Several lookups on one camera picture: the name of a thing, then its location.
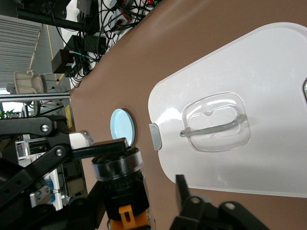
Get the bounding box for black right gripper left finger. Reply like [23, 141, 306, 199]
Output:
[69, 179, 107, 230]

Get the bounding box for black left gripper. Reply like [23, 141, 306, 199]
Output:
[0, 136, 72, 230]

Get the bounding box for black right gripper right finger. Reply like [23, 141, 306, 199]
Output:
[169, 174, 275, 230]

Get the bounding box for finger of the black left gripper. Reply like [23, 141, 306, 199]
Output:
[0, 114, 130, 211]

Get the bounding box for orange black push-button switch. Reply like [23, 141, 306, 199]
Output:
[92, 146, 151, 230]

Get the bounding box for light blue round plate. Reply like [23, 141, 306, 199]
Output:
[110, 108, 135, 147]

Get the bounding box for green potted plant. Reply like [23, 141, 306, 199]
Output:
[0, 108, 21, 120]

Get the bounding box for black power brick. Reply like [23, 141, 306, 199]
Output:
[51, 49, 78, 74]

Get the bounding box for beige office chair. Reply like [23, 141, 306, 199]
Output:
[6, 70, 47, 94]

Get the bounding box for flat black electronics box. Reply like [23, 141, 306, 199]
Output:
[67, 34, 106, 52]

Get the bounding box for white lidded pink storage box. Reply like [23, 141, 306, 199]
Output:
[148, 22, 307, 198]

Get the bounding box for white window blinds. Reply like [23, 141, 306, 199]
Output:
[0, 14, 42, 85]

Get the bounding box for brown table cover mat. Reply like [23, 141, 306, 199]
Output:
[69, 0, 307, 230]

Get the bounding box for black metal pole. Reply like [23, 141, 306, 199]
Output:
[16, 8, 84, 32]

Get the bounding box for aluminium frame beam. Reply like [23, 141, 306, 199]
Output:
[0, 93, 71, 103]

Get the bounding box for black power adapters and cables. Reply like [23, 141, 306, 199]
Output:
[47, 0, 166, 89]

